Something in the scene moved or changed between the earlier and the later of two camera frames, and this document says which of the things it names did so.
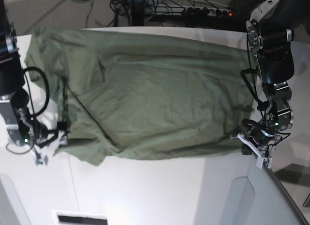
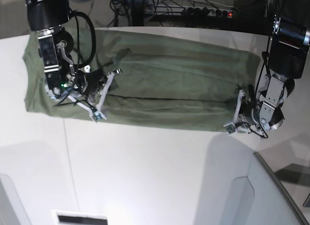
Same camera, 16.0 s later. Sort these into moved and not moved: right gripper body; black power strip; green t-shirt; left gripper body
Moved: green t-shirt; left gripper body; right gripper body
Not moved: black power strip
